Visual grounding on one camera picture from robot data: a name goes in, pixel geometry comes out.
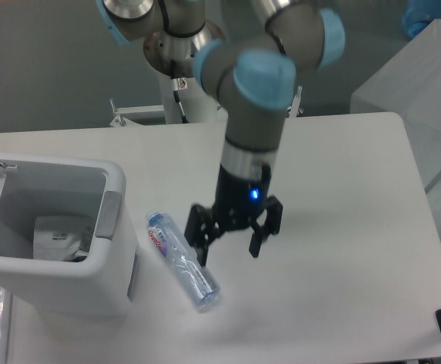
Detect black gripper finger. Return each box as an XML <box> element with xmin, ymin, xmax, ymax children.
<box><xmin>249</xmin><ymin>196</ymin><xmax>283</xmax><ymax>258</ymax></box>
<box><xmin>184</xmin><ymin>204</ymin><xmax>224</xmax><ymax>266</ymax></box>

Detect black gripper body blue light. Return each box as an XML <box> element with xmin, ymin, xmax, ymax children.
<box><xmin>212</xmin><ymin>164</ymin><xmax>272</xmax><ymax>231</ymax></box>

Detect clear plastic water bottle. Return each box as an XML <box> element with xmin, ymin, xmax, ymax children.
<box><xmin>145</xmin><ymin>210</ymin><xmax>221</xmax><ymax>312</ymax></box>

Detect clear plastic wrapper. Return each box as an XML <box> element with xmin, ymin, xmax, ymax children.
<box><xmin>33</xmin><ymin>215</ymin><xmax>95</xmax><ymax>262</ymax></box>

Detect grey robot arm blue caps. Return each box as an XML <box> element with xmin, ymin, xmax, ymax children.
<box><xmin>167</xmin><ymin>1</ymin><xmax>346</xmax><ymax>265</ymax></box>

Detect white plastic trash can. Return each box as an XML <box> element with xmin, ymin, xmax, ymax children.
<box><xmin>0</xmin><ymin>154</ymin><xmax>139</xmax><ymax>315</ymax></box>

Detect translucent plastic box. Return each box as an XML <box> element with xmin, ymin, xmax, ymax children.
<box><xmin>350</xmin><ymin>20</ymin><xmax>441</xmax><ymax>239</ymax></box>

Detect blue water jug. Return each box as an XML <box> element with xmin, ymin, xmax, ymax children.
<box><xmin>402</xmin><ymin>0</ymin><xmax>441</xmax><ymax>39</ymax></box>

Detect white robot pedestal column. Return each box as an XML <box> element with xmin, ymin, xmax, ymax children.
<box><xmin>158</xmin><ymin>74</ymin><xmax>227</xmax><ymax>124</ymax></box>

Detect black cable on pedestal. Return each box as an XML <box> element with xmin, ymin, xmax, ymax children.
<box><xmin>169</xmin><ymin>59</ymin><xmax>189</xmax><ymax>124</ymax></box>

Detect white metal base frame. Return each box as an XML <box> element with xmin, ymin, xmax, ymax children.
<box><xmin>109</xmin><ymin>85</ymin><xmax>304</xmax><ymax>127</ymax></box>

